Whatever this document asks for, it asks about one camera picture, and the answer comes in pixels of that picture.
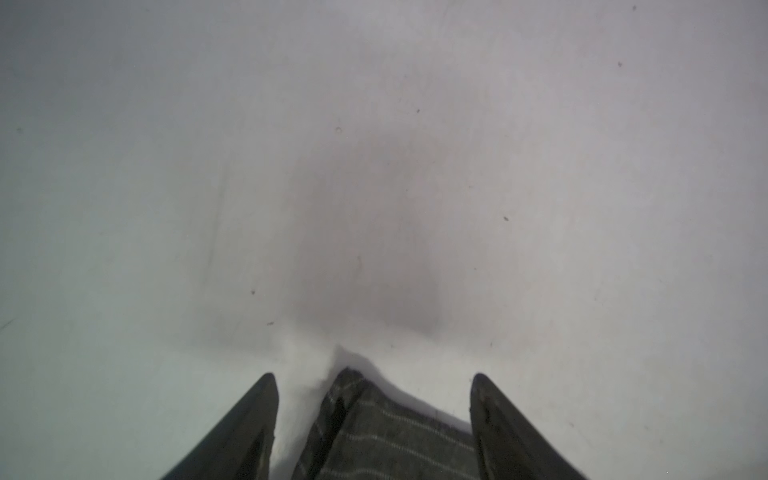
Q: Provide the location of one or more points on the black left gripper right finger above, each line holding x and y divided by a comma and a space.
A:
507, 445

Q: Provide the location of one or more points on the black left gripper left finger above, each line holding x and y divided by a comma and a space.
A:
240, 444

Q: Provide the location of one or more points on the dark grey pinstriped shirt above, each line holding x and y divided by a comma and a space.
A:
361, 433

